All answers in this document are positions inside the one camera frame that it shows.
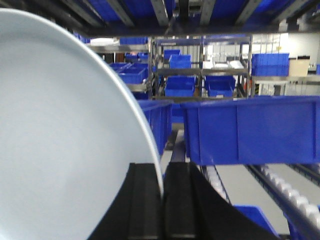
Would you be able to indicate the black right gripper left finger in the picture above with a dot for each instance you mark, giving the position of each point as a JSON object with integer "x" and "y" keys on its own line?
{"x": 135, "y": 213}

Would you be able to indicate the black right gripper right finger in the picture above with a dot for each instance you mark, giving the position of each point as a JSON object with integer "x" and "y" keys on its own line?
{"x": 194, "y": 210}

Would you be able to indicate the light blue round plate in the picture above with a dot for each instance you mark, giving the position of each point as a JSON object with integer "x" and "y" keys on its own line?
{"x": 69, "y": 129}

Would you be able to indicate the small blue bin bottom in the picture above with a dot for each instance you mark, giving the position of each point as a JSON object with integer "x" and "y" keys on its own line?
{"x": 256, "y": 215}

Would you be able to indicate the blue bin centre left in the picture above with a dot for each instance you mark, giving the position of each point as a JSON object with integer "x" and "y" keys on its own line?
{"x": 159, "y": 116}

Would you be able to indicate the large blue bin right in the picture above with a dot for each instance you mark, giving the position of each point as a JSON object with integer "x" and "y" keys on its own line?
{"x": 253, "y": 131}

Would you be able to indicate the grey metal storage rack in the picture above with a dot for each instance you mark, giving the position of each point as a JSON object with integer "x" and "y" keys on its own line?
{"x": 218, "y": 55}

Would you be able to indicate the stacked blue bins far right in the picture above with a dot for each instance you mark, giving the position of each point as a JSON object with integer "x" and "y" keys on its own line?
{"x": 270, "y": 64}

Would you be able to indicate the roller conveyor rail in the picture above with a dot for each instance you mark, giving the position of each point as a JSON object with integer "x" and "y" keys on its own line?
{"x": 300, "y": 213}

